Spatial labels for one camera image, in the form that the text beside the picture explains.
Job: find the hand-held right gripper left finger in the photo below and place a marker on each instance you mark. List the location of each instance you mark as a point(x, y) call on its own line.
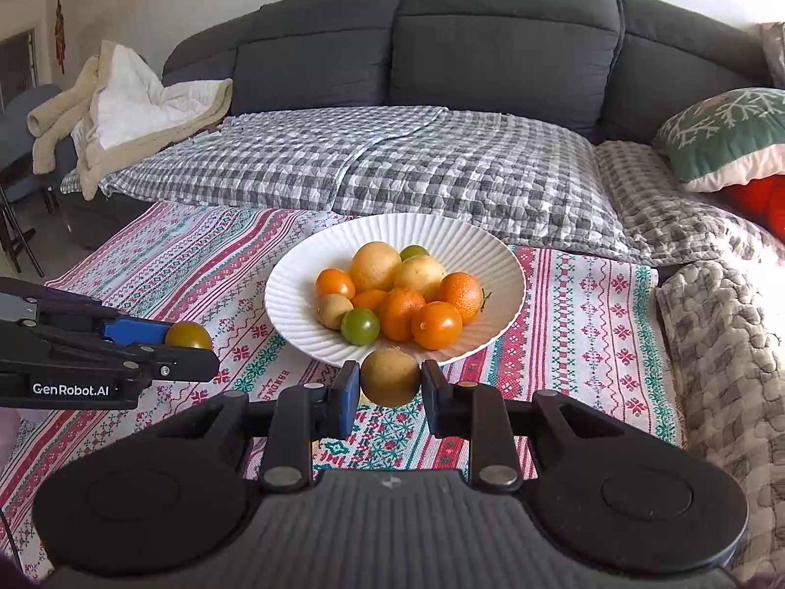
point(346, 399)

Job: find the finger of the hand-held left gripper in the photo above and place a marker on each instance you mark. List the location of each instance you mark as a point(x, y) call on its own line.
point(135, 331)
point(184, 365)

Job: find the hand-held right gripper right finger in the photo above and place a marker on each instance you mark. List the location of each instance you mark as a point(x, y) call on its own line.
point(432, 399)

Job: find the olive yellow tomato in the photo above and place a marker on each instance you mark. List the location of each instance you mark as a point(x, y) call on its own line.
point(189, 335)

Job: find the tan longan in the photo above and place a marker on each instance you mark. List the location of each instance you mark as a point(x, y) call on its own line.
point(390, 377)
point(333, 311)

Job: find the orange tomato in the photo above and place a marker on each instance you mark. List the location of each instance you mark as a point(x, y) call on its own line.
point(368, 299)
point(436, 325)
point(335, 283)

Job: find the green tomato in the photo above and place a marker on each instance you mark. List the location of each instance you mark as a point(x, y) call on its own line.
point(360, 326)

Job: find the orange mandarin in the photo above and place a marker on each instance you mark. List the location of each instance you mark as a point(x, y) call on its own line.
point(464, 296)
point(400, 314)

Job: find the white ribbed plate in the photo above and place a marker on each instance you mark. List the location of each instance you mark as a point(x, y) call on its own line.
point(294, 294)

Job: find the yellow passion fruit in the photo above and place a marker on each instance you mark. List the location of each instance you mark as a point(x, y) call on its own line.
point(422, 273)
point(374, 265)

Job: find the yellow-green tomato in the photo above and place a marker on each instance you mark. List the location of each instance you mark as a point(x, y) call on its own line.
point(414, 251)

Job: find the red green patterned tablecloth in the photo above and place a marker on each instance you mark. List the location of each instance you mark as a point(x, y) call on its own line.
point(570, 331)

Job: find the black folding stand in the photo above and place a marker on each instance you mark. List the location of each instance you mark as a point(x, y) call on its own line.
point(18, 227)

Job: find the beige white blanket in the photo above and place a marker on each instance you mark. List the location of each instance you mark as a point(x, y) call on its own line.
point(135, 116)

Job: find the grey checked blanket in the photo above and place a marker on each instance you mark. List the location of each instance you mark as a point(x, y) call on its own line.
point(398, 159)

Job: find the grey quilted throw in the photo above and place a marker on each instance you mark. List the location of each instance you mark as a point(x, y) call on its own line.
point(730, 368)

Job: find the beige grey checked cover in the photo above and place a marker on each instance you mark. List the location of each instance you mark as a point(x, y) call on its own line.
point(668, 208)

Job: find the dark grey sofa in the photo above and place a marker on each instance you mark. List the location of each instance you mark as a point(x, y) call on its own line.
point(503, 55)

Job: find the red cushion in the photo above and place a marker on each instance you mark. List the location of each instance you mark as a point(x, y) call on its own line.
point(760, 202)

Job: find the green snowflake pillow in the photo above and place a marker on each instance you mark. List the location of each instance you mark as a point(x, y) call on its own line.
point(723, 129)

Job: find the red wall ornament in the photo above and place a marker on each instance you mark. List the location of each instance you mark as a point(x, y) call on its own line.
point(59, 27)

